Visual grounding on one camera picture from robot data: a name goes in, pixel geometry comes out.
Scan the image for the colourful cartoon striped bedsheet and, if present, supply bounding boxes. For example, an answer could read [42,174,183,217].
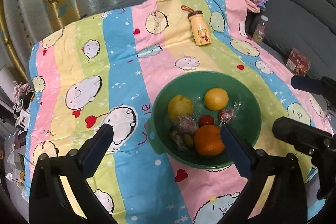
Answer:
[25,0,331,223]

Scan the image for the grey sofa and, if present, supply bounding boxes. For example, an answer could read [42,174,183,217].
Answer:
[260,0,336,80]

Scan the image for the orange fruit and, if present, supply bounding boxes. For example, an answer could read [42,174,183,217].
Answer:
[194,124,225,157]

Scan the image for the yellow cartoon bottle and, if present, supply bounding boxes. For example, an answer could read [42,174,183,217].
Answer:
[181,5,211,47]

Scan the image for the yellow-green pear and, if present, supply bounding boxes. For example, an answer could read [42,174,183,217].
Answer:
[167,94,194,122]

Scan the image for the red patterned box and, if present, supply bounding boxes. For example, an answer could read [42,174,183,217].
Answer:
[286,48,311,76]

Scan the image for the clear plastic bottle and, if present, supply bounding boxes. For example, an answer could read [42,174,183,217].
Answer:
[252,15,268,43]

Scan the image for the yellow lemon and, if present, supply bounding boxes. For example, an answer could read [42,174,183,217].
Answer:
[204,88,229,111]

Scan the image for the plastic wrapped red fruit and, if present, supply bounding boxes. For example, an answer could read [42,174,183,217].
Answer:
[173,115,199,135]

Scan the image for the yellow patterned curtain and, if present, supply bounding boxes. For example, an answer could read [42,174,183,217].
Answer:
[1,0,80,80]

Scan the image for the green plastic bowl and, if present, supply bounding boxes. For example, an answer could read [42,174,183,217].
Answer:
[146,71,261,170]

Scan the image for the red tomato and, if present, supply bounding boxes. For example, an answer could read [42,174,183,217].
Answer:
[198,115,215,127]

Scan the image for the small green fruit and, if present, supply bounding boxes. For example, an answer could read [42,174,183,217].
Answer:
[183,134,194,147]

